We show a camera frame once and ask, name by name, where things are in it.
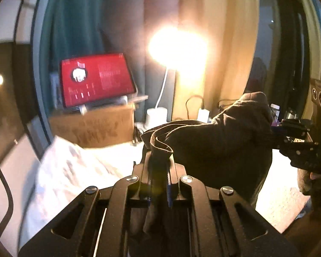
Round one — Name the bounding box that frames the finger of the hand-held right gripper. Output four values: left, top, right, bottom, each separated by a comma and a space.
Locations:
271, 119, 315, 137
267, 136, 320, 156

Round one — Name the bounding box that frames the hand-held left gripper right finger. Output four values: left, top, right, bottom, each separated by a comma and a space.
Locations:
166, 157, 292, 257

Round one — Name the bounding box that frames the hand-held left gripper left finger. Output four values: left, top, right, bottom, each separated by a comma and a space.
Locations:
18, 150, 153, 257

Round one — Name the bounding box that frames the dark brown t-shirt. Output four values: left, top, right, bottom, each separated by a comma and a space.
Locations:
128, 91, 273, 237

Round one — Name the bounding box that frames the small clear bottle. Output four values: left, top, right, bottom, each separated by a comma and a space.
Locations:
270, 103, 281, 122

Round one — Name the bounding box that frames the white desk lamp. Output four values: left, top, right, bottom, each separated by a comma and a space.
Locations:
146, 25, 209, 129

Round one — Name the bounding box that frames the cardboard box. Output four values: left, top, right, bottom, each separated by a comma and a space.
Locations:
49, 103, 136, 148

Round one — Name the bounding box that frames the white printed cloth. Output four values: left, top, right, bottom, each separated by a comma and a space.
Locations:
17, 135, 140, 249

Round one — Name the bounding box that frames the white charger plug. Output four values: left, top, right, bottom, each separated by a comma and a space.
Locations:
197, 108, 210, 122

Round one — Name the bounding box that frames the grey tablet stand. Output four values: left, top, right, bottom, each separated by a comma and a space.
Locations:
70, 94, 149, 113

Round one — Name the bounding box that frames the yellow curtain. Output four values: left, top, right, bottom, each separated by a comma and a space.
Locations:
177, 0, 260, 121

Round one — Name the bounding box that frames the teal curtain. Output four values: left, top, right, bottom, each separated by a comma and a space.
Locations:
41, 0, 109, 110

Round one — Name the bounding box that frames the black looped cable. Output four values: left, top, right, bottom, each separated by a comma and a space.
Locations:
132, 123, 147, 146

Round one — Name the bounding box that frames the black charger plug cable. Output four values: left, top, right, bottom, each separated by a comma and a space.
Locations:
185, 95, 205, 120

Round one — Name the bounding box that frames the black braided cable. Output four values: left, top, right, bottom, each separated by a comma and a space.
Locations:
0, 139, 14, 237

